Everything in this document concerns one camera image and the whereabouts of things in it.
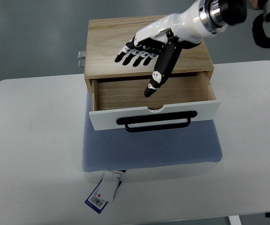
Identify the blue mesh cushion mat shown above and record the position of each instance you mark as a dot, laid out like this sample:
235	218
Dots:
117	149

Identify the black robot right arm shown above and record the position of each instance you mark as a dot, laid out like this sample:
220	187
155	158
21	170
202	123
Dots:
220	14

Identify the white table leg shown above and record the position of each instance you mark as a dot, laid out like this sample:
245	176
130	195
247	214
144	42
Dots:
234	220

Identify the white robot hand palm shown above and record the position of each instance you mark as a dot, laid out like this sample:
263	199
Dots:
186	26

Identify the white top drawer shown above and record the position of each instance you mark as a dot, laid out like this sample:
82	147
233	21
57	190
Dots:
115	98

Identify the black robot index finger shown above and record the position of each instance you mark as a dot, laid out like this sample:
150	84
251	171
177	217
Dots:
150	53

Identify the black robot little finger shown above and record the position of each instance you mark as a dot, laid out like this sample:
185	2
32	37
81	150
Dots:
131	49

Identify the white and blue price tag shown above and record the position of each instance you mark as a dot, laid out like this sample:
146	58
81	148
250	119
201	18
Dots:
105	191

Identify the cardboard box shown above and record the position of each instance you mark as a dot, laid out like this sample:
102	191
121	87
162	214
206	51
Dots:
256	4

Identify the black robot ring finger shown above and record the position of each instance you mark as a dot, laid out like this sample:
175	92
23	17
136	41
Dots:
134	51

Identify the wooden drawer cabinet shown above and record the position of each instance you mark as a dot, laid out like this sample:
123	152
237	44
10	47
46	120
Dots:
106	37

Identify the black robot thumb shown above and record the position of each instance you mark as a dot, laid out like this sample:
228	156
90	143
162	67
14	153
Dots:
164	65

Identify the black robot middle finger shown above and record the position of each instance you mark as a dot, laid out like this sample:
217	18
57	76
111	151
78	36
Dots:
139	58

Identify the grey metal table bracket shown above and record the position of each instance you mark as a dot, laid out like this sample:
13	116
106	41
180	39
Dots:
81	59

